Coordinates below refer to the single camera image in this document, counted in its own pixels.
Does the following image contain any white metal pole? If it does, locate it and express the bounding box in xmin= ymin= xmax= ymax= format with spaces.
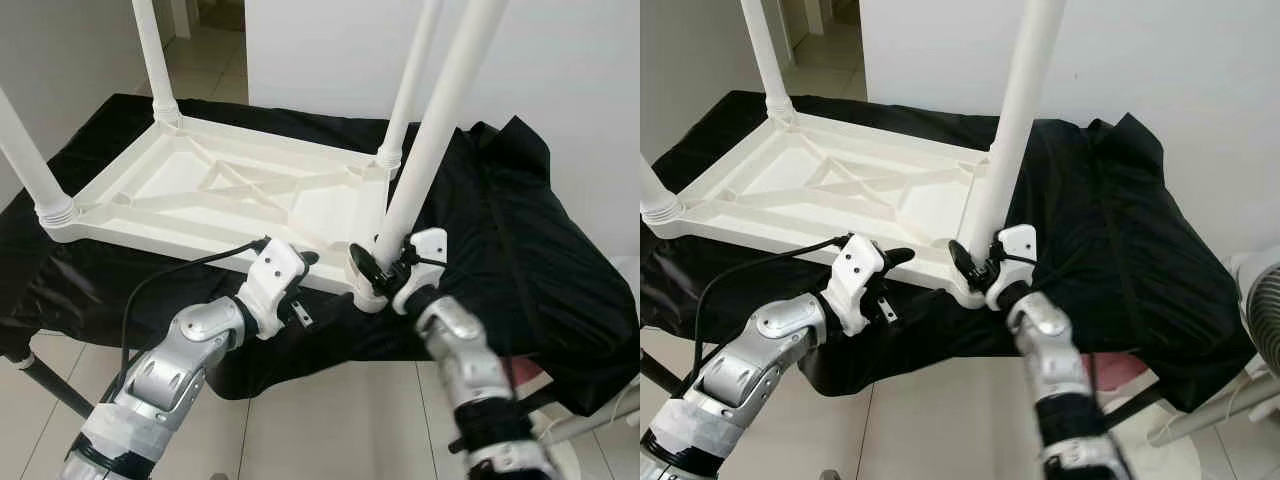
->
xmin=1148 ymin=365 xmax=1280 ymax=446
xmin=540 ymin=380 xmax=641 ymax=446

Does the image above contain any white fan head grille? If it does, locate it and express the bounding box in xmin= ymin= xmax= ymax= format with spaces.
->
xmin=1228 ymin=245 xmax=1280 ymax=373

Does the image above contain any white plastic table top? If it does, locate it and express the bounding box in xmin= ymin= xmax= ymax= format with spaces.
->
xmin=40 ymin=112 xmax=411 ymax=313
xmin=640 ymin=108 xmax=1001 ymax=306

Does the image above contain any pink cushioned seat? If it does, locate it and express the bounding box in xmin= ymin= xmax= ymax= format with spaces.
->
xmin=1085 ymin=352 xmax=1151 ymax=396
xmin=505 ymin=360 xmax=556 ymax=393

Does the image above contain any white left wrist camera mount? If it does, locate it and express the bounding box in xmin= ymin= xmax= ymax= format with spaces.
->
xmin=822 ymin=235 xmax=891 ymax=336
xmin=235 ymin=238 xmax=309 ymax=341

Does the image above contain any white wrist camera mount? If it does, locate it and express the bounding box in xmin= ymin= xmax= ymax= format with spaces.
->
xmin=235 ymin=238 xmax=309 ymax=341
xmin=985 ymin=225 xmax=1041 ymax=311
xmin=822 ymin=235 xmax=891 ymax=336
xmin=390 ymin=228 xmax=449 ymax=316

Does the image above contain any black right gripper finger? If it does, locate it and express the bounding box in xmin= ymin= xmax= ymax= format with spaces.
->
xmin=349 ymin=245 xmax=387 ymax=297
xmin=948 ymin=240 xmax=983 ymax=293

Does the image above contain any white plastic table leg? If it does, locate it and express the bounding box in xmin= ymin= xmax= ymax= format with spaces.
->
xmin=640 ymin=150 xmax=689 ymax=229
xmin=0 ymin=88 xmax=83 ymax=231
xmin=738 ymin=0 xmax=798 ymax=124
xmin=131 ymin=0 xmax=186 ymax=129
xmin=955 ymin=0 xmax=1068 ymax=263
xmin=375 ymin=0 xmax=447 ymax=176
xmin=372 ymin=0 xmax=513 ymax=263

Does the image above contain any black cloth cover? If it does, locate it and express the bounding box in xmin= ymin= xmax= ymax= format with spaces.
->
xmin=0 ymin=93 xmax=641 ymax=416
xmin=640 ymin=90 xmax=1256 ymax=413

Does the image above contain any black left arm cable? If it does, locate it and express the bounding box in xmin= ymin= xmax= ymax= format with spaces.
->
xmin=685 ymin=232 xmax=856 ymax=401
xmin=100 ymin=235 xmax=273 ymax=401

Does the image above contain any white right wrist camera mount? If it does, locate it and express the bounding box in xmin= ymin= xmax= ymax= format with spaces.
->
xmin=985 ymin=225 xmax=1041 ymax=311
xmin=390 ymin=228 xmax=449 ymax=316

